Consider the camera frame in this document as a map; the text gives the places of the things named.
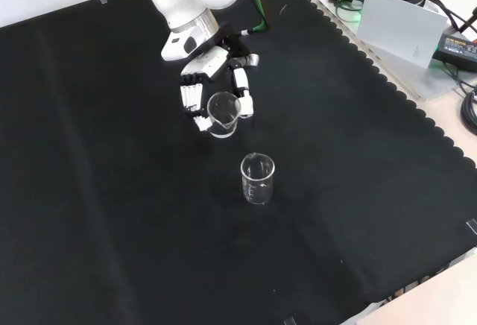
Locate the black power adapter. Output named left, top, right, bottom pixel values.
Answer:
left=432, top=32, right=477, bottom=66

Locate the tall clear glass beaker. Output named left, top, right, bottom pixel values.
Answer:
left=240, top=153, right=277, bottom=206

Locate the pale board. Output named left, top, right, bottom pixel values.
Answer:
left=356, top=0, right=449, bottom=69

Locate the green cable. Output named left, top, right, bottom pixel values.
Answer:
left=241, top=0, right=272, bottom=37

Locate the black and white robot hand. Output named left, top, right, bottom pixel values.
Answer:
left=160, top=22, right=261, bottom=133

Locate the small clear glass beaker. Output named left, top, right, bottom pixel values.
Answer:
left=206, top=92, right=240, bottom=139

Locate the black cable bundle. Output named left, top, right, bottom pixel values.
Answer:
left=461, top=92, right=477, bottom=134

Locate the black bench cloth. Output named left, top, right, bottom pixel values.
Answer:
left=0, top=0, right=477, bottom=325

